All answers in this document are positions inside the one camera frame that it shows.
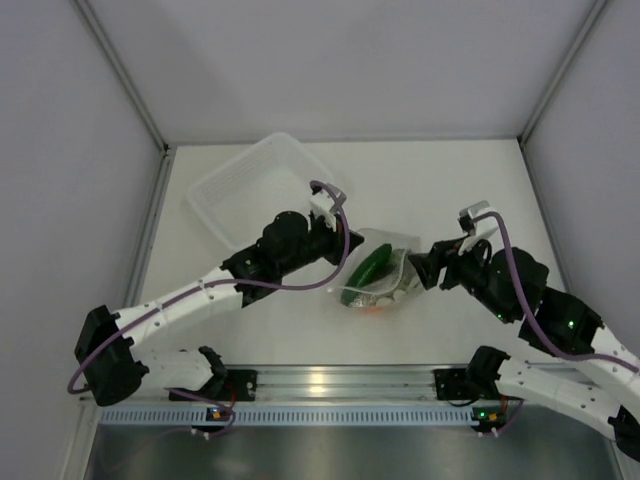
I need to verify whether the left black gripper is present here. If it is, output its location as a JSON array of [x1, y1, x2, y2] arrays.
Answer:
[[278, 211, 363, 276]]

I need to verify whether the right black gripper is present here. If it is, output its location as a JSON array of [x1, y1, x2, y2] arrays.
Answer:
[[408, 230, 515, 323]]

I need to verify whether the fake green cabbage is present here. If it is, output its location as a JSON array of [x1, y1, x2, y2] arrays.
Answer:
[[347, 249, 421, 309]]

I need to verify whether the clear zip top bag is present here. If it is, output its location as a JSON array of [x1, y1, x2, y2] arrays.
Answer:
[[327, 228, 424, 313]]

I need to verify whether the fake green cucumber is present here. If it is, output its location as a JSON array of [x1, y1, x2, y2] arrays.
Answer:
[[340, 243, 393, 306]]

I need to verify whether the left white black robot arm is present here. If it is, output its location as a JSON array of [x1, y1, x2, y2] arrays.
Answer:
[[67, 211, 364, 407]]

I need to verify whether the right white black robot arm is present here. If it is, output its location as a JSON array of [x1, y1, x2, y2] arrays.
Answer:
[[409, 240, 639, 460]]

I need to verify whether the translucent white plastic basket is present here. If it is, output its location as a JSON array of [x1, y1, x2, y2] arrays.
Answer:
[[186, 132, 335, 250]]

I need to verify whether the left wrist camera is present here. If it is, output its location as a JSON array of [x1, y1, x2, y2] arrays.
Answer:
[[310, 180, 347, 232]]

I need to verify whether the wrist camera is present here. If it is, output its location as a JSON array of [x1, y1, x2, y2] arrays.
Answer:
[[310, 180, 347, 232], [458, 200, 499, 256]]

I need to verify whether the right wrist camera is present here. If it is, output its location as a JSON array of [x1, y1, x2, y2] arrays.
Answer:
[[458, 200, 499, 256]]

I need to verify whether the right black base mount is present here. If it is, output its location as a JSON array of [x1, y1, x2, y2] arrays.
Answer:
[[433, 368, 486, 407]]

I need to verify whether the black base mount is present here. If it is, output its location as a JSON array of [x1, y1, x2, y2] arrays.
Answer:
[[433, 368, 486, 407], [213, 369, 258, 402]]

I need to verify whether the aluminium mounting rail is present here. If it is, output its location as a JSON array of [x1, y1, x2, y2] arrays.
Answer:
[[79, 363, 624, 404]]

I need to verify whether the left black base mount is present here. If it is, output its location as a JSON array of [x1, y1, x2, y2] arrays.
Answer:
[[213, 369, 258, 402]]

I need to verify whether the white slotted cable duct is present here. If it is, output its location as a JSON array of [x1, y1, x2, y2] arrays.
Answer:
[[100, 404, 502, 427]]

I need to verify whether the right aluminium frame post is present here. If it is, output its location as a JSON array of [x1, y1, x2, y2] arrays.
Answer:
[[518, 0, 614, 146]]

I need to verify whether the aluminium frame post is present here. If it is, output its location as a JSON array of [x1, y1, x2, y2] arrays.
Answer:
[[518, 0, 614, 146], [74, 0, 170, 151]]

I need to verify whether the left aluminium frame post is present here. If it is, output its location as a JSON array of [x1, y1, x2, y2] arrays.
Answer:
[[74, 0, 170, 151]]

